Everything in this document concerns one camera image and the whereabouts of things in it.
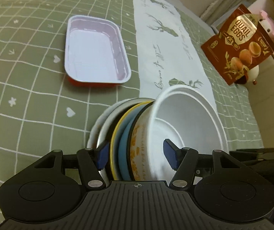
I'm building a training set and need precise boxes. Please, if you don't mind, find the white floral plate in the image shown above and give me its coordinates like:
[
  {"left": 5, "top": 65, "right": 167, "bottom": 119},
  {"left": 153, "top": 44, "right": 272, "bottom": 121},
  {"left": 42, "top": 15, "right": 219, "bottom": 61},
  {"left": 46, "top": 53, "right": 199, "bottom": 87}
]
[{"left": 86, "top": 99, "right": 132, "bottom": 149}]

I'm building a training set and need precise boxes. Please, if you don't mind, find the blue ceramic bowl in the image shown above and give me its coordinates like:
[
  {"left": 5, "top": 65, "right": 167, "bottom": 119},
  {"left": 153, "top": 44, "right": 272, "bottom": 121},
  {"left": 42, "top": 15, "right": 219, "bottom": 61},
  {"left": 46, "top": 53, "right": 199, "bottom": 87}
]
[{"left": 118, "top": 108, "right": 143, "bottom": 181}]

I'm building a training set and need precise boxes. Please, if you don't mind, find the stainless steel bowl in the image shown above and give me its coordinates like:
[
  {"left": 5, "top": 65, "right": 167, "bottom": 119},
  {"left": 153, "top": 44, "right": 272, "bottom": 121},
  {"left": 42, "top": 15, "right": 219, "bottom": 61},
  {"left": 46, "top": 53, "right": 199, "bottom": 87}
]
[{"left": 95, "top": 98, "right": 148, "bottom": 184}]

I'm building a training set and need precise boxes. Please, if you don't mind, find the white plastic noodle bowl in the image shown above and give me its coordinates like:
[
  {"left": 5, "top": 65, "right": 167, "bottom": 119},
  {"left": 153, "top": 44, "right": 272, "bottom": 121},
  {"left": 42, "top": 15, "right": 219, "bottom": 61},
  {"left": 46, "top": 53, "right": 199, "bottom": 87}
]
[{"left": 130, "top": 85, "right": 229, "bottom": 182}]

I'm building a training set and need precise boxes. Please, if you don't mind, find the beige sofa backrest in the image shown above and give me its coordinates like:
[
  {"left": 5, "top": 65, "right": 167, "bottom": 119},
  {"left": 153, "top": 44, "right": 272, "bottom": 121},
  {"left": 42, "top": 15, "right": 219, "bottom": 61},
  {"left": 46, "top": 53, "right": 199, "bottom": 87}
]
[{"left": 246, "top": 57, "right": 274, "bottom": 148}]

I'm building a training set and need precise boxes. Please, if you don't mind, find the white egg shaped lamp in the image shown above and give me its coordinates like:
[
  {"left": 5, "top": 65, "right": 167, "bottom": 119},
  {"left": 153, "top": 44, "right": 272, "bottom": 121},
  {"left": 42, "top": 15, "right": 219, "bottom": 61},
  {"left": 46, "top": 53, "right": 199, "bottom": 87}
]
[{"left": 235, "top": 65, "right": 259, "bottom": 85}]

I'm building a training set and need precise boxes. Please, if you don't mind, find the red rectangular foil tray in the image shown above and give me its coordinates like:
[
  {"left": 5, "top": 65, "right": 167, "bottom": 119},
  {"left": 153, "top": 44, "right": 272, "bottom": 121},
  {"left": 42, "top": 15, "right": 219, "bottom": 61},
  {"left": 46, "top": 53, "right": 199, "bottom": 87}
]
[{"left": 64, "top": 15, "right": 132, "bottom": 87}]

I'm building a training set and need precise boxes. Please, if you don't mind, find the white deer table runner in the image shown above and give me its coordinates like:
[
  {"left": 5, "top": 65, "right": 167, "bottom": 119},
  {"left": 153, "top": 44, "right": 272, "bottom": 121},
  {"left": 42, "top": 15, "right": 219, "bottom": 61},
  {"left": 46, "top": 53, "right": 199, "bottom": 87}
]
[{"left": 133, "top": 0, "right": 216, "bottom": 108}]

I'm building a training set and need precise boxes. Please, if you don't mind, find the red quail eggs bag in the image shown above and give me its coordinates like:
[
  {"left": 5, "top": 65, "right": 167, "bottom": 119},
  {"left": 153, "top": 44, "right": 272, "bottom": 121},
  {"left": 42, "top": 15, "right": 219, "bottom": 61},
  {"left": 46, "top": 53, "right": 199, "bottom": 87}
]
[{"left": 201, "top": 4, "right": 274, "bottom": 85}]

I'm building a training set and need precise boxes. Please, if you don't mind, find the pink plush toy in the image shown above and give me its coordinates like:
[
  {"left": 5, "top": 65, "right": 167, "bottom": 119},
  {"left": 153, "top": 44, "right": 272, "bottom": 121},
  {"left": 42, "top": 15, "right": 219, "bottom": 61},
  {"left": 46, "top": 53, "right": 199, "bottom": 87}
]
[{"left": 259, "top": 10, "right": 274, "bottom": 40}]

